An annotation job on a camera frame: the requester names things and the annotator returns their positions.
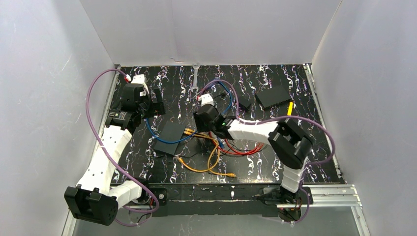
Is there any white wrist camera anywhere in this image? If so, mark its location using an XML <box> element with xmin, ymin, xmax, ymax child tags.
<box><xmin>198</xmin><ymin>93</ymin><xmax>214</xmax><ymax>106</ymax></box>
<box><xmin>130</xmin><ymin>74</ymin><xmax>149</xmax><ymax>96</ymax></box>

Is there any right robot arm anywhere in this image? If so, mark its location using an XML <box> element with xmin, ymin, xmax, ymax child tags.
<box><xmin>193</xmin><ymin>104</ymin><xmax>313</xmax><ymax>194</ymax></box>

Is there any small black power adapter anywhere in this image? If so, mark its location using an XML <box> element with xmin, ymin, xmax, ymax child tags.
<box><xmin>238</xmin><ymin>97</ymin><xmax>251</xmax><ymax>111</ymax></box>

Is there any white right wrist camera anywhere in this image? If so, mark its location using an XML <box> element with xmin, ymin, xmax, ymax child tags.
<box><xmin>198</xmin><ymin>93</ymin><xmax>214</xmax><ymax>106</ymax></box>

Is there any blue ethernet cable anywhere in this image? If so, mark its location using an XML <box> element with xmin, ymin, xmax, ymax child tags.
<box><xmin>146</xmin><ymin>80</ymin><xmax>235</xmax><ymax>145</ymax></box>

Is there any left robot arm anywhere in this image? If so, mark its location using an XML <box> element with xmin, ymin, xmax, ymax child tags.
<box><xmin>64</xmin><ymin>84</ymin><xmax>165</xmax><ymax>226</ymax></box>

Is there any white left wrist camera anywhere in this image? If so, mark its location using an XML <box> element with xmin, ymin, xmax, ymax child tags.
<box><xmin>130</xmin><ymin>74</ymin><xmax>149</xmax><ymax>96</ymax></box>

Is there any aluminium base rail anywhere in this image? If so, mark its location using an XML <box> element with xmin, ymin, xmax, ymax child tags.
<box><xmin>68</xmin><ymin>184</ymin><xmax>363</xmax><ymax>210</ymax></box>

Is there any thin black power cable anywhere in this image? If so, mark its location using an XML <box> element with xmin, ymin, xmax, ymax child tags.
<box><xmin>153</xmin><ymin>92</ymin><xmax>265</xmax><ymax>159</ymax></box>

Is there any black network switch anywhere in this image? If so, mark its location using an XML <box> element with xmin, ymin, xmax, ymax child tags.
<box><xmin>255</xmin><ymin>86</ymin><xmax>292</xmax><ymax>109</ymax></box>
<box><xmin>153</xmin><ymin>121</ymin><xmax>186</xmax><ymax>155</ymax></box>

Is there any silver wrench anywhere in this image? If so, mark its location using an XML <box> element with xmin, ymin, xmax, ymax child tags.
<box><xmin>190</xmin><ymin>62</ymin><xmax>200</xmax><ymax>93</ymax></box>

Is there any red ethernet cable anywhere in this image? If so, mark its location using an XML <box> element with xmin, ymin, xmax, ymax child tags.
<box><xmin>208</xmin><ymin>130</ymin><xmax>265</xmax><ymax>156</ymax></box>

